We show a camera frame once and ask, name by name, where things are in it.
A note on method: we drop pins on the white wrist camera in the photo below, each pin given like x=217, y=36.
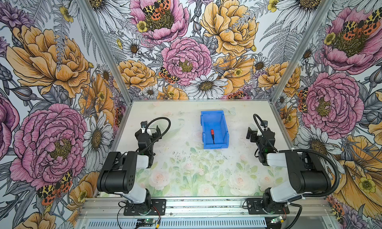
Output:
x=264, y=125
x=143, y=125

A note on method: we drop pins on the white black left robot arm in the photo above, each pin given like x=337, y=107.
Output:
x=117, y=175

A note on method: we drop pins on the green circuit board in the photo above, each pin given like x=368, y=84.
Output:
x=147, y=223

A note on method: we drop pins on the aluminium corner post left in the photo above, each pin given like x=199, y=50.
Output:
x=91, y=19

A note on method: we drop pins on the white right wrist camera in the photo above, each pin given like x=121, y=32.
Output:
x=264, y=125

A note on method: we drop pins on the aluminium corner post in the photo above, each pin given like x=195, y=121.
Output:
x=91, y=19
x=310, y=30

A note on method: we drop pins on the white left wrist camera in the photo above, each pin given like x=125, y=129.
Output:
x=143, y=125

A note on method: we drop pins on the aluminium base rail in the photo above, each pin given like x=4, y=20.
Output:
x=182, y=213

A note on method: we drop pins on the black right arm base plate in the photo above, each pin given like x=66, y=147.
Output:
x=257, y=206

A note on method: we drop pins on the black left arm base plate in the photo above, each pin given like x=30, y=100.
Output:
x=157, y=207

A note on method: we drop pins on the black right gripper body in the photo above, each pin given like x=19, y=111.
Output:
x=254, y=138

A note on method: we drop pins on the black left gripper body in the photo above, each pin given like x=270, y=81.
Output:
x=155, y=136

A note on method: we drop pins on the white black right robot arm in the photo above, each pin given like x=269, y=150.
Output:
x=305, y=175

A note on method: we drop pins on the blue plastic bin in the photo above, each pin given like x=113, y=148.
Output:
x=214, y=120

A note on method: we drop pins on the aluminium corner post right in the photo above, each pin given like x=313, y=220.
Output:
x=310, y=30

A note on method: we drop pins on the red black screwdriver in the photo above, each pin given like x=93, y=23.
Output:
x=212, y=136

